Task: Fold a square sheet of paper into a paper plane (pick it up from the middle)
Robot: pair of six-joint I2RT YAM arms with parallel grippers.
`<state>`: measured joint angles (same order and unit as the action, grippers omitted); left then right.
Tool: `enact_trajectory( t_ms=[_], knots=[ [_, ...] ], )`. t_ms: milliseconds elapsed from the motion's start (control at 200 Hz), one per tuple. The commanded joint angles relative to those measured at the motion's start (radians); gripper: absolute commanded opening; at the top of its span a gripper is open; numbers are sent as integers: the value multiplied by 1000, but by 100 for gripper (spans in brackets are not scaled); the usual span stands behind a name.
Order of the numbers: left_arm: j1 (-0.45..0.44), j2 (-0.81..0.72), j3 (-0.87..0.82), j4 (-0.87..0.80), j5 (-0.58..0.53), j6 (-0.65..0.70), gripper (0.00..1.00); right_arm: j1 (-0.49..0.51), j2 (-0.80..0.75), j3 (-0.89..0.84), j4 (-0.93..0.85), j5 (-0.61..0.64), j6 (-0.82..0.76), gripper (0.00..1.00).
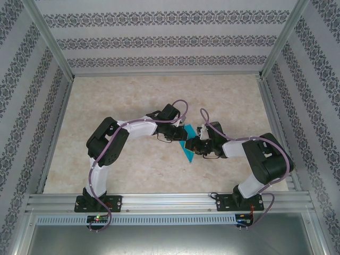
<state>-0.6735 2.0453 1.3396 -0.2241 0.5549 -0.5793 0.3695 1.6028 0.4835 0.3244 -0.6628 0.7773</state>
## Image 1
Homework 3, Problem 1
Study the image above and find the teal square paper sheet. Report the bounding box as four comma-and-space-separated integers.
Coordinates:
178, 124, 199, 164

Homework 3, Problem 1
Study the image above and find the grey sheet metal panel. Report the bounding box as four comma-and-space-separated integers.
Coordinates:
15, 224, 328, 255

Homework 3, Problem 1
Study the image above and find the small circuit board green light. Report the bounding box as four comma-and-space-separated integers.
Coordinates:
87, 215, 110, 225

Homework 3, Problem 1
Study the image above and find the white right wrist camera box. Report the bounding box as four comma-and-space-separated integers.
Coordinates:
196, 124, 210, 141

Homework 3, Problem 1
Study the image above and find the aluminium rear rail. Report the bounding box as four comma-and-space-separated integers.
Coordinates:
71, 70, 264, 79

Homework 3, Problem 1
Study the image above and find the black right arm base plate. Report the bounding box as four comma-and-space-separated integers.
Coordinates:
215, 193, 265, 213

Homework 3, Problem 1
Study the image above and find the aluminium mounting rail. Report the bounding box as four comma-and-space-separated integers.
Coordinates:
25, 193, 312, 214

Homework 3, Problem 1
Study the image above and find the aluminium side rail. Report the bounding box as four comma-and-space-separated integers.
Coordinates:
255, 75, 304, 192
35, 79, 75, 195

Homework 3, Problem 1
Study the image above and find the slotted grey cable duct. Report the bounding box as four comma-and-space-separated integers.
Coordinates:
36, 214, 237, 226

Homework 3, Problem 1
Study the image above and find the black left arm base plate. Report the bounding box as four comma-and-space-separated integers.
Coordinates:
74, 195, 123, 214

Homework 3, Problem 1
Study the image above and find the aluminium frame post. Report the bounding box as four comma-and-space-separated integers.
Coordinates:
258, 0, 311, 80
22, 0, 75, 81

